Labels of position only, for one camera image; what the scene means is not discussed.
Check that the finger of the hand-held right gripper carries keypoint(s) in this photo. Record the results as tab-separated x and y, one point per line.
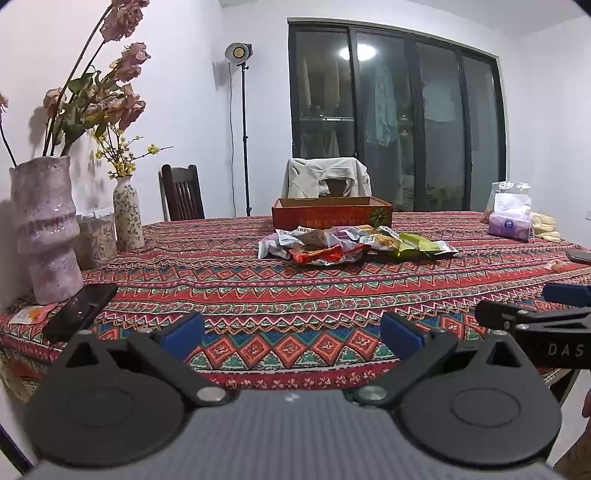
570	295
503	316

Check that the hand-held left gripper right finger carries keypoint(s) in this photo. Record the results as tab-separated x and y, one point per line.
402	333

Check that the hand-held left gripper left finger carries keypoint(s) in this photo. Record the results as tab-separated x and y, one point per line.
182	333

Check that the pile of mixed snacks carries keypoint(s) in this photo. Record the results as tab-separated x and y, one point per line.
323	254

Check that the orange cardboard box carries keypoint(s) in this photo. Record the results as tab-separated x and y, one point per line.
323	217

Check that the small orange wrapped candy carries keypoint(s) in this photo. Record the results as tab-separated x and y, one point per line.
555	265

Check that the dark smartphone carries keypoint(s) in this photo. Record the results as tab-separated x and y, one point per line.
581	257

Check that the pale yellow cloth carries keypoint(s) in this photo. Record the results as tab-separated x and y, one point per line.
545	226

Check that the purple tissue pack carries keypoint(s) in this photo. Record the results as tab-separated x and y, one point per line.
508	227

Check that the black smartphone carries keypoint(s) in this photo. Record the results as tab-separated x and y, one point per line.
78	309

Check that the clear plastic bag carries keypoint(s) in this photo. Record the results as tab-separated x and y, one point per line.
508	194

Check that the small floral ceramic vase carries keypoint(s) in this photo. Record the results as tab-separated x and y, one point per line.
128	217

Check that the dark wooden chair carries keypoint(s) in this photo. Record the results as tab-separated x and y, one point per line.
182	194

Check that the orange paper card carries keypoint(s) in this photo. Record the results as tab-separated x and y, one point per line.
32	314

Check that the wooden chair under jacket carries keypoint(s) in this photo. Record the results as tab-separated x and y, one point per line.
336	187

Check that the large pink ceramic vase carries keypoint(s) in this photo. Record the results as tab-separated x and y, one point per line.
46	230

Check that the beige jacket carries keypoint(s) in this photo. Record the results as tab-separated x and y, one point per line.
304	177

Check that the yellow flower sprigs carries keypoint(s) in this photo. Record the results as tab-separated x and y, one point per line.
152	149

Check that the black sliding glass door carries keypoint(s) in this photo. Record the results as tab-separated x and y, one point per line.
353	115

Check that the hanging light blue shirt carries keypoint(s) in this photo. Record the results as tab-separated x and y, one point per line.
381	106

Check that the dried pink rose bouquet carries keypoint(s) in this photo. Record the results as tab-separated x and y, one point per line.
134	55

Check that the studio light on stand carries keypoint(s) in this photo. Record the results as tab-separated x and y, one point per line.
238	50

